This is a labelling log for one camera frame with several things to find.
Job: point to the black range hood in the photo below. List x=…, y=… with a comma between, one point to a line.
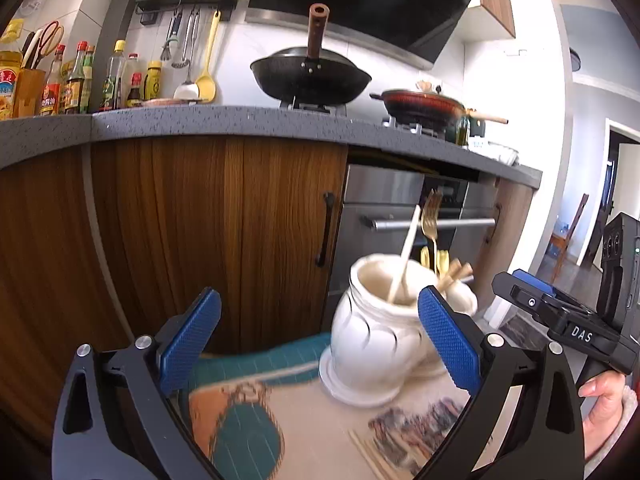
x=360, y=0

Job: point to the gold metal fork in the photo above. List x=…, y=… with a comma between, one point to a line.
x=430, y=215

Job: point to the cream ceramic holder saucer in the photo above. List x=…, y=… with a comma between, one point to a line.
x=350, y=392

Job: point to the stainless steel built-in oven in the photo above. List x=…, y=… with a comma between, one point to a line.
x=380, y=195

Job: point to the wooden knife block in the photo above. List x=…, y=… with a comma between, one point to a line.
x=29, y=92

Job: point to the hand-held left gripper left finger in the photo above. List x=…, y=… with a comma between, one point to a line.
x=192, y=340

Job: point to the green glass oil bottle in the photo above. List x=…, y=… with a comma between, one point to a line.
x=462, y=132

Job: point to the green kitchen appliance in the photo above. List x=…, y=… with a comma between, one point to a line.
x=477, y=129

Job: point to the wooden chair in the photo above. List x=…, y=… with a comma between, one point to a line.
x=570, y=240

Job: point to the hanging metal peeler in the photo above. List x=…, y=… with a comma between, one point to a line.
x=171, y=35

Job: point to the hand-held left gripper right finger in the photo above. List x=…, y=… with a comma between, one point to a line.
x=447, y=340

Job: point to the black wall shelf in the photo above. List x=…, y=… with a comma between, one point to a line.
x=190, y=1

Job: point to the dark ceiling lamp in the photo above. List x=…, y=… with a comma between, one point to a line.
x=576, y=60

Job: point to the grey kitchen countertop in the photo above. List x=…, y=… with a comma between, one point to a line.
x=225, y=122

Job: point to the person's right forearm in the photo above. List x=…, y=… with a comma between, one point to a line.
x=631, y=397

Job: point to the clear bottle yellow cap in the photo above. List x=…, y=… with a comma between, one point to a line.
x=112, y=82

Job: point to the dark soy sauce bottle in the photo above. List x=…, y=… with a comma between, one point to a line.
x=75, y=87

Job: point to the red label sauce bottle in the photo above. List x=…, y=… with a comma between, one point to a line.
x=52, y=92

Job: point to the large yellow oil bottle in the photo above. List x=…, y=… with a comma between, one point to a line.
x=10, y=85

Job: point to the small yellow bottle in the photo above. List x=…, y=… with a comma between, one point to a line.
x=153, y=82

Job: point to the person's right hand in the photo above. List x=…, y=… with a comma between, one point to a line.
x=607, y=410

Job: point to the hanging metal ladle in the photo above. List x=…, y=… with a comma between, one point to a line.
x=186, y=40

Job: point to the green cap sauce bottle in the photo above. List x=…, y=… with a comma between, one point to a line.
x=88, y=80

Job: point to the yellow plastic spatula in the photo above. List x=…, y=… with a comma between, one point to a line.
x=207, y=80

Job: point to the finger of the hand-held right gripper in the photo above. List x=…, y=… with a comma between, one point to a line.
x=520, y=296
x=535, y=281

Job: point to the small dark sauce bottle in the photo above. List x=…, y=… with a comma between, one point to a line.
x=135, y=92

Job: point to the white ladle bowl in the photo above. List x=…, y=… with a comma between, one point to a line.
x=186, y=91

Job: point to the cream floral ceramic utensil holder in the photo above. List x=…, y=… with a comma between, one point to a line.
x=372, y=340

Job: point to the printed table cloth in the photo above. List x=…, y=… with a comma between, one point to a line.
x=300, y=410

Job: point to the yellow plastic shovel-shaped clip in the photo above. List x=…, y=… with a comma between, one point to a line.
x=443, y=261
x=425, y=257

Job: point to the white bottle red cap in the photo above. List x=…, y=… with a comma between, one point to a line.
x=131, y=67

